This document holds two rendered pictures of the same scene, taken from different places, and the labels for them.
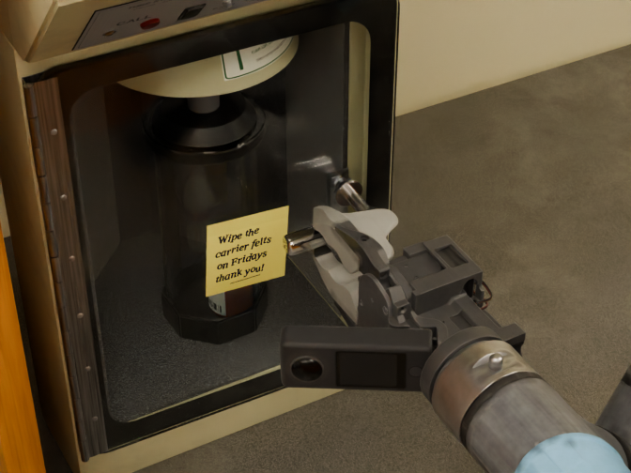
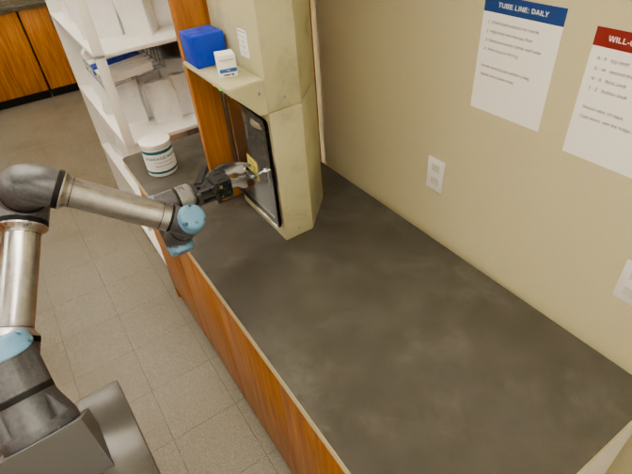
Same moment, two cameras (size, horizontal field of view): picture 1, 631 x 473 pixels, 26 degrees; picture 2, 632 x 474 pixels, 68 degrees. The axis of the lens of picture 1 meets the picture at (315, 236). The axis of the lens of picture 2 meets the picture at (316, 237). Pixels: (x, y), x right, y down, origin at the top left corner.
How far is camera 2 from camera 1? 1.72 m
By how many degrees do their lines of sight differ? 66
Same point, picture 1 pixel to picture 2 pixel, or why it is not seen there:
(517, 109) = (442, 261)
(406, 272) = (217, 175)
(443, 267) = (220, 181)
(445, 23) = (452, 218)
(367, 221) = (239, 168)
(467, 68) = (459, 243)
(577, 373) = (290, 279)
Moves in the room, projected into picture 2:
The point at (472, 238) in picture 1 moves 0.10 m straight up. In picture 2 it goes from (355, 254) to (354, 230)
